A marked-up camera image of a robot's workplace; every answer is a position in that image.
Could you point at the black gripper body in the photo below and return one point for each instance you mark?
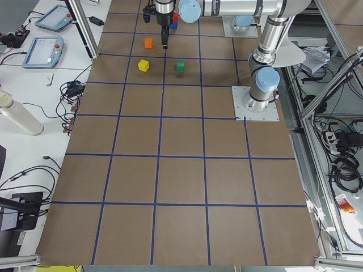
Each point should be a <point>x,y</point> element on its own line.
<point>164,18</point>

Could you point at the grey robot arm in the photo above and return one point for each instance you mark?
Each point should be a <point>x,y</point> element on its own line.
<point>274,48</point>

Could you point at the blue wooden block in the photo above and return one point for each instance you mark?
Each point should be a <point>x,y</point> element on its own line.
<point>174,26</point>

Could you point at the orange wooden block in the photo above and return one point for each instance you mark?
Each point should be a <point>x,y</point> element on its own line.
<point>149,43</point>

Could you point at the green wooden block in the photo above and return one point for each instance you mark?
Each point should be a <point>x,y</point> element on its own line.
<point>180,66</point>

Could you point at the yellow wooden block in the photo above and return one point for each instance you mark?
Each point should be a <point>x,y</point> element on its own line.
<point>143,65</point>

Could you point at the black power brick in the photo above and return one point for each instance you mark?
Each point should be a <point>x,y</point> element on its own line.
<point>96,21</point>

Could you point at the upper blue teach pendant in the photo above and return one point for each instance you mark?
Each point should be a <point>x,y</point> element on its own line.
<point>55,19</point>

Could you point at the blue teach pendant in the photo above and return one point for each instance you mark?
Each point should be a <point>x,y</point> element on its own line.
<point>43,53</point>
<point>55,19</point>

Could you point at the metal hex key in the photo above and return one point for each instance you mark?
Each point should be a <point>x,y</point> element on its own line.
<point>50,80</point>

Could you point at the lower blue teach pendant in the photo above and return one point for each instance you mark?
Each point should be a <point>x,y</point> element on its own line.
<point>43,53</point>

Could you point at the white water bottle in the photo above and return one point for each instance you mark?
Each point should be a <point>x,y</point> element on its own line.
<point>17,113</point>

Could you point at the white power strip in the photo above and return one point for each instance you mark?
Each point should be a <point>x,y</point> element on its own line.
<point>331,142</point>

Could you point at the black monitor stand base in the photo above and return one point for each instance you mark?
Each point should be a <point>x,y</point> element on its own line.
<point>21,211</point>

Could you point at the red snack packet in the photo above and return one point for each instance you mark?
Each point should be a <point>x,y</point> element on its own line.
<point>344,204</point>

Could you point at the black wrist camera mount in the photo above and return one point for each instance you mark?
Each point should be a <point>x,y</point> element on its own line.
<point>148,11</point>

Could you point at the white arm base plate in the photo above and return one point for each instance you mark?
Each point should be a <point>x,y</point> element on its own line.
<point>248,109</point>
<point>241,26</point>

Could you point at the aluminium frame post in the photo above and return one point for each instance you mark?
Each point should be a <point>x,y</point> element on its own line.
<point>78,15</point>

